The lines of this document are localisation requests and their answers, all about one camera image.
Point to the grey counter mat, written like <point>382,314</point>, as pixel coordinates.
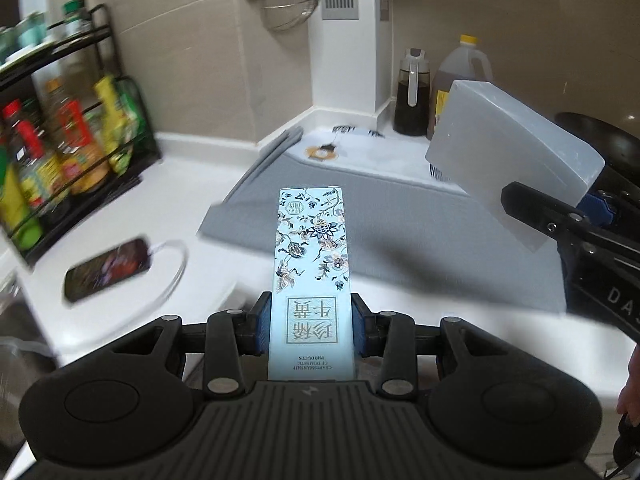
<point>400,220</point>

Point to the dark sauce dispenser bottle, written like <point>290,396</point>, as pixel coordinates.
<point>411,110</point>

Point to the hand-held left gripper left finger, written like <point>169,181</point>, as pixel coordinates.
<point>264,327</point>

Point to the yellow-capped cooking wine jug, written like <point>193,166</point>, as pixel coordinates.
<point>462,67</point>

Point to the yellow-green plastic bottle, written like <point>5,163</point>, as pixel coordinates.
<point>17,200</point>

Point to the dark smartphone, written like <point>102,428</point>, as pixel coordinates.
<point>107,270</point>

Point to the green-lidded spice jar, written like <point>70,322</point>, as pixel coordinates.
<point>76,17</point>

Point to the black wok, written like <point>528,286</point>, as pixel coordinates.
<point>600,132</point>

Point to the teal ceramic cup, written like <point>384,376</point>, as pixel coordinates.
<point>9,42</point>
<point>32,30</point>

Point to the pale blue floral box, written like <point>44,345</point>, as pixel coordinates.
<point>312,260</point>

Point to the person's right hand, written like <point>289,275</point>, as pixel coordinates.
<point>631,392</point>

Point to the round orange wrapper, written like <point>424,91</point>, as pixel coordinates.
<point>322,151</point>

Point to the red-capped sauce bottle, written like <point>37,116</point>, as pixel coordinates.
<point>35,160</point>

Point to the black and white striped wrapper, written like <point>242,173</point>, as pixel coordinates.
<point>357,130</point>

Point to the yellow-green seasoning packets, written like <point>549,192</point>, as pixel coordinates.
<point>117,120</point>

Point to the translucent plastic box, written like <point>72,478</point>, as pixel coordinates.
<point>500,150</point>

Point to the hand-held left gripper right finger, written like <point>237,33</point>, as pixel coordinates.
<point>357,330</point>

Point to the stainless steel sink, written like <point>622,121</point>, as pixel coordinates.
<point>20,360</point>

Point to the orange-label oil bottle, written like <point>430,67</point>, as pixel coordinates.
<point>80,150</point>

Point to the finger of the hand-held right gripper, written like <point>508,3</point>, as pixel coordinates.
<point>550,220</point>
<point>627,197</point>

